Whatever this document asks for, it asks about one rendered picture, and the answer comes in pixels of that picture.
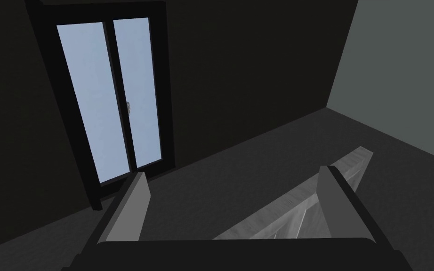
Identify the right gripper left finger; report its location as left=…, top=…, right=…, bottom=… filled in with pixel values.
left=96, top=171, right=152, bottom=245

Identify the black framed glass door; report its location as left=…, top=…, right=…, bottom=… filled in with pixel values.
left=24, top=0, right=177, bottom=211

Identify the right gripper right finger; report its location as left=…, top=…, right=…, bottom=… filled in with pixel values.
left=316, top=165, right=377, bottom=243

